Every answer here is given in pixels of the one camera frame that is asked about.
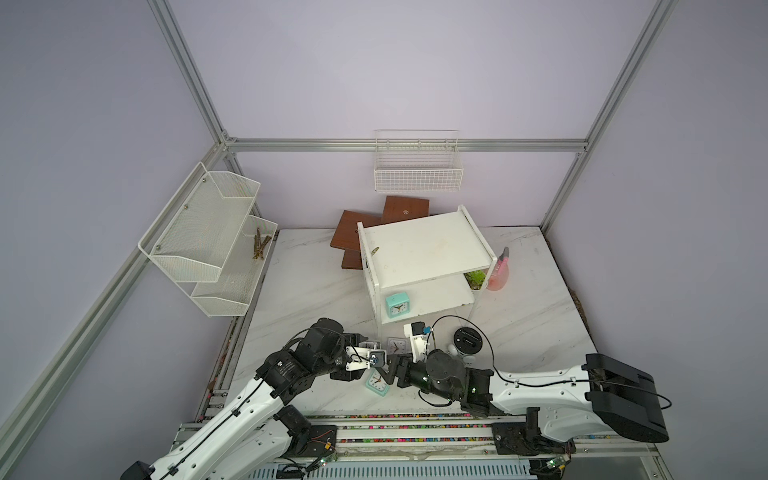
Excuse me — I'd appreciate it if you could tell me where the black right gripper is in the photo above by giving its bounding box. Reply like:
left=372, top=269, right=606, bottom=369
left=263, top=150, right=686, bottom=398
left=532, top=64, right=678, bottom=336
left=380, top=351, right=459, bottom=400

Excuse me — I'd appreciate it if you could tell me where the mint green alarm clock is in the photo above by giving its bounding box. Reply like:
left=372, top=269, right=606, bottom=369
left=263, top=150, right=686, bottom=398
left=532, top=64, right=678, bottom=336
left=385, top=292, right=411, bottom=318
left=365, top=369, right=390, bottom=397

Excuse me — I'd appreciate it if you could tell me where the clear square alarm clock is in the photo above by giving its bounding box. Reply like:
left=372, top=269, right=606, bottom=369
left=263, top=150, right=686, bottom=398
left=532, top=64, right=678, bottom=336
left=386, top=337, right=411, bottom=355

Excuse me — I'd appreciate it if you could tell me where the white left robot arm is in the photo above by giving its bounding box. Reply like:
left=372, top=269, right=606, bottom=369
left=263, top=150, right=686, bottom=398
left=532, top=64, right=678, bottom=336
left=121, top=318, right=386, bottom=479

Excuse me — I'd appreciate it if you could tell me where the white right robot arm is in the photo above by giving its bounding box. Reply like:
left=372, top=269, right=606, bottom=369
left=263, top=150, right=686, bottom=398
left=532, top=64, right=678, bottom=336
left=377, top=349, right=669, bottom=443

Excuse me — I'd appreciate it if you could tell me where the black round alarm clock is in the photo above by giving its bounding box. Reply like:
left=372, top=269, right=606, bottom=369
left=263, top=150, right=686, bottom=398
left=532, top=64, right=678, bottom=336
left=453, top=327, right=484, bottom=356

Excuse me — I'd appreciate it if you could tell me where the white two-tier shelf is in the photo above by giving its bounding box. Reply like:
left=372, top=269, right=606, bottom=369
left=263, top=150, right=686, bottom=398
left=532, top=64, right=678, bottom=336
left=357, top=205, right=498, bottom=327

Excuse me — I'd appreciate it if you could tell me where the green succulent in white pot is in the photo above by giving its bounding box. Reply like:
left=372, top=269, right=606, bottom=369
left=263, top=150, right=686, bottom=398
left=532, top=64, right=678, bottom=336
left=464, top=270, right=487, bottom=291

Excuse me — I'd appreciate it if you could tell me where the pink spray bottle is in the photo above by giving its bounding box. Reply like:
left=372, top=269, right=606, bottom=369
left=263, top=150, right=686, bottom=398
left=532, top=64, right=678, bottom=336
left=487, top=246, right=509, bottom=291

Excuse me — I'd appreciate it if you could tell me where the brown wooden step stand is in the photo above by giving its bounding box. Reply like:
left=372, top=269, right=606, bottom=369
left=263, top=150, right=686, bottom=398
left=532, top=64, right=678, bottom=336
left=329, top=195, right=431, bottom=271

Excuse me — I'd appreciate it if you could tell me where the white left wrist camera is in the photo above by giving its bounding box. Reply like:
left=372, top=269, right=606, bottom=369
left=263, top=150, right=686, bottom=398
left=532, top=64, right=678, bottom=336
left=345, top=341, right=387, bottom=371

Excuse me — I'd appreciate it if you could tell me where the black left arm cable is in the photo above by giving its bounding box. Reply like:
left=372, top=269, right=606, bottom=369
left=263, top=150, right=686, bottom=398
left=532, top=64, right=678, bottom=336
left=155, top=335, right=325, bottom=480

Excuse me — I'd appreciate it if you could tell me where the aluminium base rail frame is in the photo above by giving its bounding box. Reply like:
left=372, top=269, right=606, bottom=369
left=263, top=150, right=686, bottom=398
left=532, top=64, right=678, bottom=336
left=206, top=413, right=671, bottom=479

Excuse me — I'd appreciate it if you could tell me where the white mesh lower wall bin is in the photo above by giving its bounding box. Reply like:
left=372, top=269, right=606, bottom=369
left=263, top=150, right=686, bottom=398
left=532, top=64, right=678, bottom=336
left=190, top=215, right=278, bottom=317

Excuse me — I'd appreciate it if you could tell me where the white mesh wall bin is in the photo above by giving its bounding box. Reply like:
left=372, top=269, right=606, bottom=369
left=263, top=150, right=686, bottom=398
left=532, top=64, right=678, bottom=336
left=190, top=215, right=278, bottom=317
left=138, top=163, right=260, bottom=283

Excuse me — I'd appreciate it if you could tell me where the white mesh upper wall bin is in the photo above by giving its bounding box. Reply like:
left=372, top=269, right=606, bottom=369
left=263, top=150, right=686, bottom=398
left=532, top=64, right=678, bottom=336
left=138, top=163, right=260, bottom=283

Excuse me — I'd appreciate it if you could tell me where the white wire wall basket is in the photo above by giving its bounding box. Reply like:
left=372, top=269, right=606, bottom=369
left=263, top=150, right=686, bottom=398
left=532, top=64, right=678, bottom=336
left=374, top=129, right=464, bottom=193

